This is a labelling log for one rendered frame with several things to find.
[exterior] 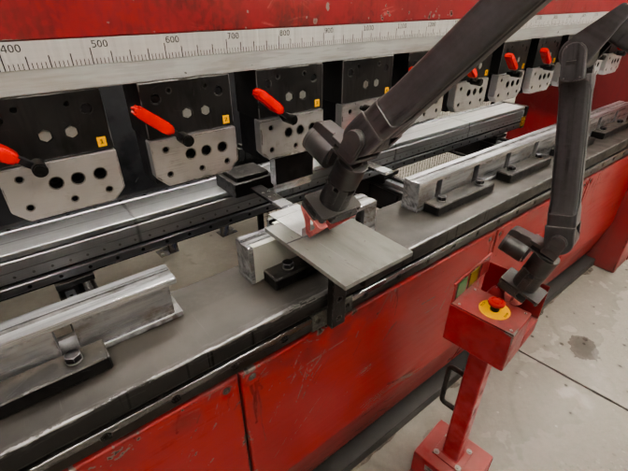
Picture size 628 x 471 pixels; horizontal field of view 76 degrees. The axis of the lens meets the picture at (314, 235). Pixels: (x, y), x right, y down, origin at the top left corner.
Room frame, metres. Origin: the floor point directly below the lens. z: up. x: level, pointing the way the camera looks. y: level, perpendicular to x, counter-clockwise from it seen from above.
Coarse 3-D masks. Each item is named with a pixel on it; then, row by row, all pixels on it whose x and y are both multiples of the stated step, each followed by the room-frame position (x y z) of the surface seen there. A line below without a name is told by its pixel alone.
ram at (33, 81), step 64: (0, 0) 0.54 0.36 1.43; (64, 0) 0.58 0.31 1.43; (128, 0) 0.62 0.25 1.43; (192, 0) 0.68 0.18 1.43; (256, 0) 0.75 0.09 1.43; (320, 0) 0.83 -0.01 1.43; (384, 0) 0.93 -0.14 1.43; (448, 0) 1.06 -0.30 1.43; (576, 0) 1.47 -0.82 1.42; (128, 64) 0.61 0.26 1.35; (192, 64) 0.67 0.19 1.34; (256, 64) 0.74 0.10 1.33
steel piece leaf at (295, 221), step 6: (300, 210) 0.84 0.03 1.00; (288, 216) 0.81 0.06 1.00; (294, 216) 0.81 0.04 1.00; (300, 216) 0.81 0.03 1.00; (282, 222) 0.78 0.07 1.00; (288, 222) 0.78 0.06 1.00; (294, 222) 0.78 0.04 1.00; (300, 222) 0.78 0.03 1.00; (312, 222) 0.78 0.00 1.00; (294, 228) 0.76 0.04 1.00; (300, 228) 0.76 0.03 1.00; (312, 228) 0.74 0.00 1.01; (300, 234) 0.73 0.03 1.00; (306, 234) 0.73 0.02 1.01
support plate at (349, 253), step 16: (352, 224) 0.78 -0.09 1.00; (288, 240) 0.71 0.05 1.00; (304, 240) 0.71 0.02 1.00; (320, 240) 0.71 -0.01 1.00; (336, 240) 0.71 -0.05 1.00; (352, 240) 0.71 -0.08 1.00; (368, 240) 0.71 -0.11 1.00; (384, 240) 0.71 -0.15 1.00; (304, 256) 0.65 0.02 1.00; (320, 256) 0.65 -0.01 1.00; (336, 256) 0.65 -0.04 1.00; (352, 256) 0.65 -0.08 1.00; (368, 256) 0.65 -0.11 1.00; (384, 256) 0.65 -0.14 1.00; (400, 256) 0.65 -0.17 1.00; (336, 272) 0.60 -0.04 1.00; (352, 272) 0.60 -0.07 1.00; (368, 272) 0.60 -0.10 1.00
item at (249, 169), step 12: (240, 168) 1.02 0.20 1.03; (252, 168) 1.02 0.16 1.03; (264, 168) 1.02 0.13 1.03; (228, 180) 0.97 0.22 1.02; (240, 180) 0.96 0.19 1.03; (252, 180) 0.97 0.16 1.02; (264, 180) 0.99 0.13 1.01; (228, 192) 0.97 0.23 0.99; (240, 192) 0.95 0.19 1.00; (252, 192) 0.95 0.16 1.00; (264, 192) 0.94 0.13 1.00; (276, 204) 0.87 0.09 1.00; (288, 204) 0.87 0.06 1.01
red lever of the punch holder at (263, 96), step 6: (252, 90) 0.71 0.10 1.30; (258, 90) 0.70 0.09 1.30; (258, 96) 0.70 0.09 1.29; (264, 96) 0.70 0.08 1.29; (270, 96) 0.71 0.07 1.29; (264, 102) 0.70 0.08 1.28; (270, 102) 0.71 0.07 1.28; (276, 102) 0.71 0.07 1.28; (270, 108) 0.71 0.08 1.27; (276, 108) 0.71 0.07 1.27; (282, 108) 0.72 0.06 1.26; (282, 114) 0.73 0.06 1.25; (288, 114) 0.74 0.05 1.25; (282, 120) 0.75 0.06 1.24; (288, 120) 0.73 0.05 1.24; (294, 120) 0.73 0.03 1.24
